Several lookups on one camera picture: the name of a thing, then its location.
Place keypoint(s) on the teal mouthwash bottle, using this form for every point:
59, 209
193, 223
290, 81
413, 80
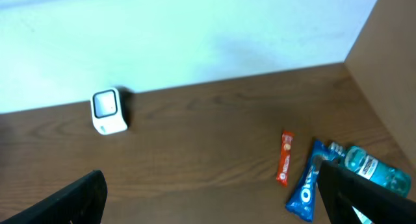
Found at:
357, 160

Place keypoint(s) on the red Nescafe stick sachet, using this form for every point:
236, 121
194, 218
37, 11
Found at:
285, 156

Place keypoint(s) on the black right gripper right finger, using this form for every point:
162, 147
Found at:
342, 191

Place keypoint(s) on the white barcode scanner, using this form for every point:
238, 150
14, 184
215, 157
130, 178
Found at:
107, 112

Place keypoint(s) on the blue Oreo cookie pack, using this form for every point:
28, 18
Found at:
302, 201

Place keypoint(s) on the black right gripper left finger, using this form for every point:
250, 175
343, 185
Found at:
82, 201

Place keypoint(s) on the mint green wipes pack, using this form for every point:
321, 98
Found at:
363, 219

